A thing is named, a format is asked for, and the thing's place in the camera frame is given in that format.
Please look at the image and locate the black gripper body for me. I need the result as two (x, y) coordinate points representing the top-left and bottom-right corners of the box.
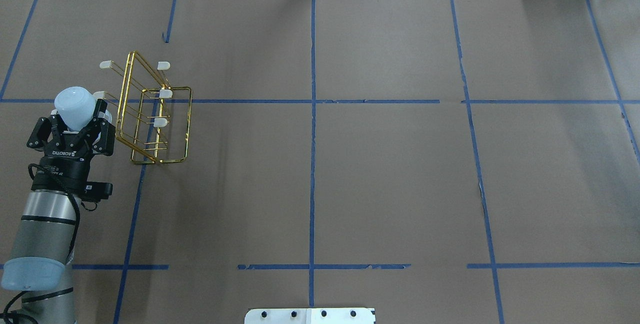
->
(30, 134), (93, 195)

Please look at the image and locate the light blue cup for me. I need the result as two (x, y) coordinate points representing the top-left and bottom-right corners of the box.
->
(54, 86), (98, 132)

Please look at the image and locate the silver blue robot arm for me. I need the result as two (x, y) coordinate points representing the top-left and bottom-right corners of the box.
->
(1, 114), (115, 323)

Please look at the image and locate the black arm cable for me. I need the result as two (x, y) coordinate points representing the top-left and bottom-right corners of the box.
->
(0, 164), (101, 324)

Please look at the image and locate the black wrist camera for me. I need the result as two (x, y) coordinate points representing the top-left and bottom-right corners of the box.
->
(78, 182), (114, 203)

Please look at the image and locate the gold wire cup holder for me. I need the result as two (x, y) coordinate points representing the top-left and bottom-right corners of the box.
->
(95, 51), (194, 166)

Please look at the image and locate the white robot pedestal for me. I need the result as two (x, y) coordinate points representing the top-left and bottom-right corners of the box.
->
(244, 306), (377, 323)

